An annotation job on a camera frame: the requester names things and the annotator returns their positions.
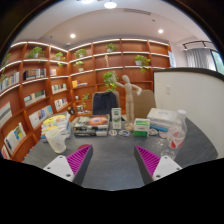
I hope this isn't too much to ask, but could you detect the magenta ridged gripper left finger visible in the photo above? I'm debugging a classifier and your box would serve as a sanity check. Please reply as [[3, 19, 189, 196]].
[[44, 144, 93, 186]]

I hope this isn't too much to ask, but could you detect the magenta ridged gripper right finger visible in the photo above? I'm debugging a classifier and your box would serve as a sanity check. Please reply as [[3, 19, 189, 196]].
[[134, 145, 182, 185]]

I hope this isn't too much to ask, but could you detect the clear water bottle red label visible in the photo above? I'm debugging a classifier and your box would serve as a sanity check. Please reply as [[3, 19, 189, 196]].
[[161, 110, 187, 159]]

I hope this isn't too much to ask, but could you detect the clear plastic measuring cup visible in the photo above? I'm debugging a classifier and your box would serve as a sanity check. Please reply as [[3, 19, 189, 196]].
[[46, 129, 66, 153]]

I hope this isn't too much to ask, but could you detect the green white box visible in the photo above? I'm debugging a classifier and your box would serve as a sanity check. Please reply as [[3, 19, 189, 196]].
[[134, 118, 150, 137]]

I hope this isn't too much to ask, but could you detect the black box orange picture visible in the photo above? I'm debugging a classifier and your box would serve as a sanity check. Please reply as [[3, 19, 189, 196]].
[[73, 114, 110, 136]]

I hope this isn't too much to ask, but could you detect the yellow white packages pile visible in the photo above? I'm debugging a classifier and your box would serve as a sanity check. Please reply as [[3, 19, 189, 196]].
[[41, 113, 71, 138]]

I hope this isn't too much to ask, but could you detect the tall green white carton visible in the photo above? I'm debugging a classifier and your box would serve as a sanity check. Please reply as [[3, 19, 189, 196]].
[[111, 108, 122, 129]]

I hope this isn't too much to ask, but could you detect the dark blue office chair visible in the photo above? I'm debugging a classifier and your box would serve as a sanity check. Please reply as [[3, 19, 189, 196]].
[[92, 91, 118, 115]]

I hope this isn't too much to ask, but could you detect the wooden artist mannequin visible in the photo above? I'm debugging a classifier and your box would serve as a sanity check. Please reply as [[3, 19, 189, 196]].
[[112, 73, 142, 131]]

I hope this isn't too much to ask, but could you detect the white partition panel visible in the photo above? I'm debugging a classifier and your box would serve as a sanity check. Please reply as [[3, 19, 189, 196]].
[[154, 67, 224, 158]]

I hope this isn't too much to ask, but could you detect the hanging green potted plant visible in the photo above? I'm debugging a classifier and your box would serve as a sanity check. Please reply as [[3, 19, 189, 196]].
[[103, 71, 118, 91]]

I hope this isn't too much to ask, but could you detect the grey window curtain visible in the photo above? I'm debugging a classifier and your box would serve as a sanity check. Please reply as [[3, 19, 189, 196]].
[[186, 48, 216, 71]]

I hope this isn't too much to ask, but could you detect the wooden wall bookshelf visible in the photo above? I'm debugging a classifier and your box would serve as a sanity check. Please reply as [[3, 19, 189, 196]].
[[0, 38, 171, 161]]

